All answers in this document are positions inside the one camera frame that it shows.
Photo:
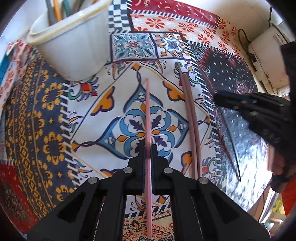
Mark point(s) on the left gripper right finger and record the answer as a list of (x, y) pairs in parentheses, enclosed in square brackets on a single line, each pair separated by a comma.
[(160, 183)]

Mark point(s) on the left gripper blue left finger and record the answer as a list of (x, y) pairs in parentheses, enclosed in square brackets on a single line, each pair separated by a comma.
[(136, 181)]

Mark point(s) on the mauve chopstick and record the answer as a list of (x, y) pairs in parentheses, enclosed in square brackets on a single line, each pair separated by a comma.
[(191, 104), (192, 140)]

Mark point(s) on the white ceramic utensil cup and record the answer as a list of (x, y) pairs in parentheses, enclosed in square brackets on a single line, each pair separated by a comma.
[(76, 47)]

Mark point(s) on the orange wooden chopstick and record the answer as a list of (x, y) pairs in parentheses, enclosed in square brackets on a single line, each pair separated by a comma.
[(57, 10)]

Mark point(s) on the teal chopstick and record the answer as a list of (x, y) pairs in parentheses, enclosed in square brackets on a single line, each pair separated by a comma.
[(67, 7)]

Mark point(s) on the grey translucent chopstick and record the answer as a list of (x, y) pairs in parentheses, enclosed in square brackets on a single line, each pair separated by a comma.
[(51, 14)]

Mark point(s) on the person's right hand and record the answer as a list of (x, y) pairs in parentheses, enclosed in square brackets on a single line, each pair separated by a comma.
[(282, 173)]

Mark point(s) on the white rice cooker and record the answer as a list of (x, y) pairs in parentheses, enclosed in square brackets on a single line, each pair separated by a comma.
[(269, 64)]

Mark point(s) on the colourful patchwork table mat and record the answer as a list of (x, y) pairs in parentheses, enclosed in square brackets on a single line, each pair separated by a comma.
[(56, 133)]

